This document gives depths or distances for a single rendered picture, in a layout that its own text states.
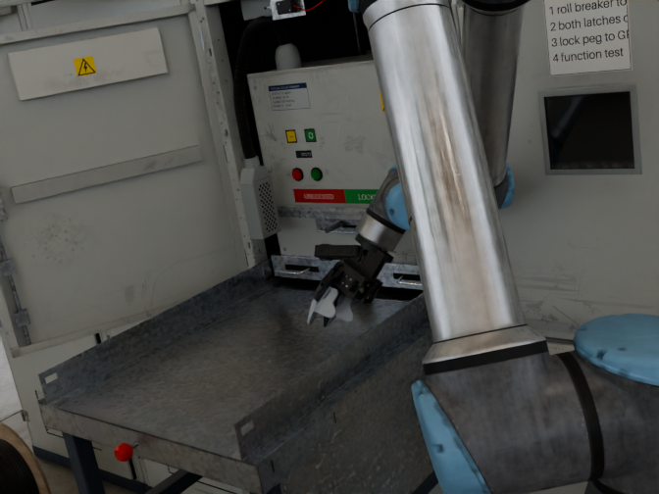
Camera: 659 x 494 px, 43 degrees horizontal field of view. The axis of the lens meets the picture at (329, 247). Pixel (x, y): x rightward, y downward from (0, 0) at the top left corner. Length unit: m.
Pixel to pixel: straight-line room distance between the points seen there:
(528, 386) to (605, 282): 0.73
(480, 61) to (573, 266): 0.56
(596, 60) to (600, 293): 0.44
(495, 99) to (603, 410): 0.55
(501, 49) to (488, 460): 0.59
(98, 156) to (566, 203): 1.11
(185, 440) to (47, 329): 0.76
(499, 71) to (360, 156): 0.71
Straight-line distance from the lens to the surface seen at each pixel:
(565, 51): 1.58
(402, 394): 1.72
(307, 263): 2.12
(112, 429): 1.66
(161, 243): 2.17
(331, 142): 1.97
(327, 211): 1.98
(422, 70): 1.03
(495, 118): 1.37
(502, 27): 1.22
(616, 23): 1.54
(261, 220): 2.04
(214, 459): 1.45
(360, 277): 1.66
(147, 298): 2.20
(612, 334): 1.02
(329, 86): 1.94
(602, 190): 1.61
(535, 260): 1.71
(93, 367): 1.86
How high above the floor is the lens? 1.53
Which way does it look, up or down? 16 degrees down
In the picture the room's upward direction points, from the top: 10 degrees counter-clockwise
